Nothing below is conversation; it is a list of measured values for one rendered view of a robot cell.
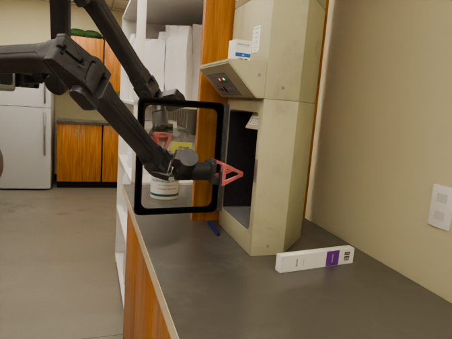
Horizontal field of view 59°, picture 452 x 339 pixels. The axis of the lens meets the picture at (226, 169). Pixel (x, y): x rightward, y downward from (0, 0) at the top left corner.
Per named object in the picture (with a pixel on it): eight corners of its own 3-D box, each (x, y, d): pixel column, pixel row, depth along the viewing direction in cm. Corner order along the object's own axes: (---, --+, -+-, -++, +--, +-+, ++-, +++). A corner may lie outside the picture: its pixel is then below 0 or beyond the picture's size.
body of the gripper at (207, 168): (210, 159, 131) (187, 158, 129) (218, 163, 121) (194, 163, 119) (209, 178, 132) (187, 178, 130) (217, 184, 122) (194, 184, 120)
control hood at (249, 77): (227, 97, 143) (229, 68, 141) (264, 99, 113) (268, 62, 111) (196, 95, 139) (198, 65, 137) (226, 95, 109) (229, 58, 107)
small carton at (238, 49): (242, 63, 120) (244, 43, 119) (250, 62, 115) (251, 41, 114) (227, 62, 118) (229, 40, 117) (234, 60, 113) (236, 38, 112)
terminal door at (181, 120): (216, 212, 148) (224, 103, 141) (133, 215, 135) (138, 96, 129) (215, 211, 149) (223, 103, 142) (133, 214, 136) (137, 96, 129)
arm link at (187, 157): (157, 152, 126) (150, 175, 122) (162, 134, 116) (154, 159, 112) (194, 163, 128) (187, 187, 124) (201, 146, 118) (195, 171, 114)
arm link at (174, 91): (146, 80, 143) (137, 93, 137) (172, 70, 138) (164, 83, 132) (163, 107, 150) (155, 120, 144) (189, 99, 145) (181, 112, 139)
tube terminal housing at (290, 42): (278, 222, 159) (298, 19, 146) (322, 252, 128) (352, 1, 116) (218, 223, 150) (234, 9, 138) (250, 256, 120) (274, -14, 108)
